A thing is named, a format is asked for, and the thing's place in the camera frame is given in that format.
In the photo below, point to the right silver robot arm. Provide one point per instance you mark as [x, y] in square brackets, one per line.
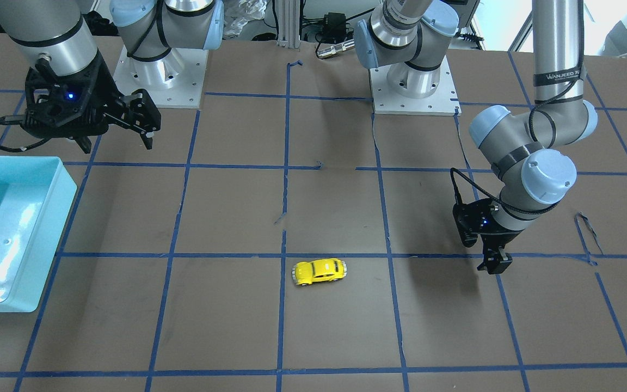
[54, 35]

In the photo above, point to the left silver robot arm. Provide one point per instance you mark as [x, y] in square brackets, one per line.
[412, 37]

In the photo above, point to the brown paper table mat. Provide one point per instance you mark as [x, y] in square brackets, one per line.
[175, 268]

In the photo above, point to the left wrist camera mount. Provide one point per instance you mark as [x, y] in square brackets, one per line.
[474, 219]

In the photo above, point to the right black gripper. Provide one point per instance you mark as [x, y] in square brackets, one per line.
[103, 89]

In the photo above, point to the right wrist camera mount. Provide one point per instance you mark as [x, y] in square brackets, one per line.
[73, 106]

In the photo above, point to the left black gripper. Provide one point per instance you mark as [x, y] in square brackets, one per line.
[501, 236]

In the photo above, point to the light blue plastic bin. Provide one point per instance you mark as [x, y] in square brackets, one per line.
[36, 195]

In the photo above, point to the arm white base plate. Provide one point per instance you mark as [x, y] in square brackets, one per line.
[173, 82]
[400, 90]

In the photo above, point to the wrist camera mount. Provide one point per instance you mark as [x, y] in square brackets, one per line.
[474, 219]
[73, 106]

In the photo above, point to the aluminium frame post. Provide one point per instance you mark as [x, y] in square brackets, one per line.
[289, 23]

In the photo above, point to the yellow beetle toy car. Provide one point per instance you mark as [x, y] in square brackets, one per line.
[315, 271]

